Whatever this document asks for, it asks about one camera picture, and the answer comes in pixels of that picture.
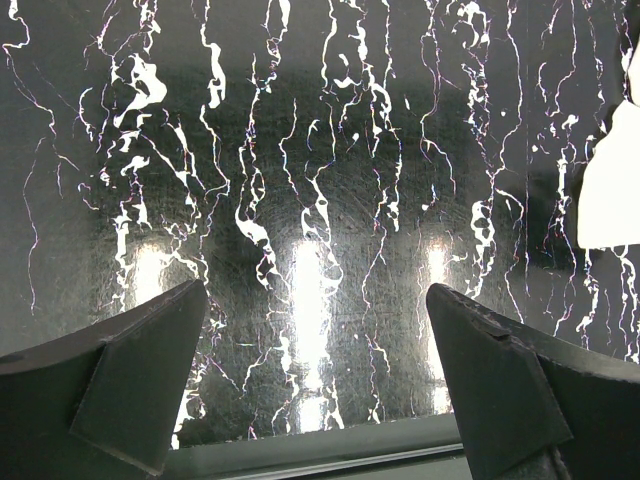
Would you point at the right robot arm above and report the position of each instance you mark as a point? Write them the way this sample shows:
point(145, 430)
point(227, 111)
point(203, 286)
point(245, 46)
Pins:
point(608, 207)

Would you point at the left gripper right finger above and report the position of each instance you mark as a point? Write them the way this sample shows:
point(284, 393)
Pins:
point(529, 405)

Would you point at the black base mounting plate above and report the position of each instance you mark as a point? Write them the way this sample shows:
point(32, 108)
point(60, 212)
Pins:
point(423, 448)

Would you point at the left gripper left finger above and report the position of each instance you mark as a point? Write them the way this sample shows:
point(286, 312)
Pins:
point(102, 402)

